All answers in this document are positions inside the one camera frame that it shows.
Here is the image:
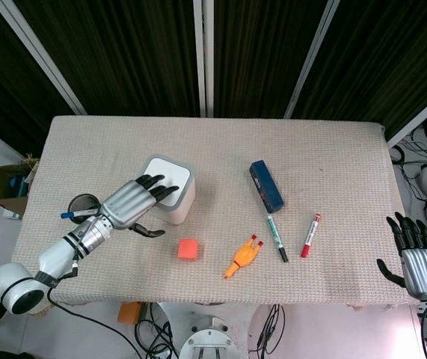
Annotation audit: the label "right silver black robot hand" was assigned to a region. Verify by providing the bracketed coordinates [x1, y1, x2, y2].
[375, 212, 427, 300]

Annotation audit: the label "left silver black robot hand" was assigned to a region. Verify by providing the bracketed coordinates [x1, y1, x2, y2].
[98, 174, 181, 239]

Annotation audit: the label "white square container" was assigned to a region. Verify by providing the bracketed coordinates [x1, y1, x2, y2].
[139, 154, 197, 227]

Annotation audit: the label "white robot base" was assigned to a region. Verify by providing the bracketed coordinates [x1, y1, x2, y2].
[178, 313, 239, 359]

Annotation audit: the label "black mesh pen holder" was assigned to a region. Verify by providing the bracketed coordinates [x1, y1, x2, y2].
[67, 193, 102, 225]

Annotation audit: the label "blue capped white marker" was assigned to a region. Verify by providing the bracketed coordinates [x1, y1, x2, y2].
[61, 208, 100, 219]

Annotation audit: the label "orange cube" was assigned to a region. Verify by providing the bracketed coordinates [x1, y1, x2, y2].
[177, 239, 200, 261]

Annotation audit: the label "beige woven tablecloth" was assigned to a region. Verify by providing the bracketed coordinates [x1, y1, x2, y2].
[12, 114, 412, 308]

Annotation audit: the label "orange box under table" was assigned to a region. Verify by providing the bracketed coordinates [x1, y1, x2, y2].
[117, 301, 144, 325]

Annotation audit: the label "red marker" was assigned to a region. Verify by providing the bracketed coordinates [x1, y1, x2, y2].
[301, 212, 322, 259]

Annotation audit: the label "brown cardboard box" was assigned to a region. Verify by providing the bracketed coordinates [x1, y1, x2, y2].
[0, 157, 41, 221]

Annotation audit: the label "yellow rubber chicken toy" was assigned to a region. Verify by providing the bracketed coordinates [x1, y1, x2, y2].
[223, 233, 265, 280]

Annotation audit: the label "dark blue rectangular box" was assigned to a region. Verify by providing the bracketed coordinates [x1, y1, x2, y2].
[249, 159, 286, 214]

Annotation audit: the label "green marker with black cap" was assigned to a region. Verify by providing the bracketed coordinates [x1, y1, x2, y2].
[266, 214, 289, 263]

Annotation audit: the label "black floor cables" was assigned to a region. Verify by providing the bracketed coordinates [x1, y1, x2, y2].
[389, 126, 427, 248]

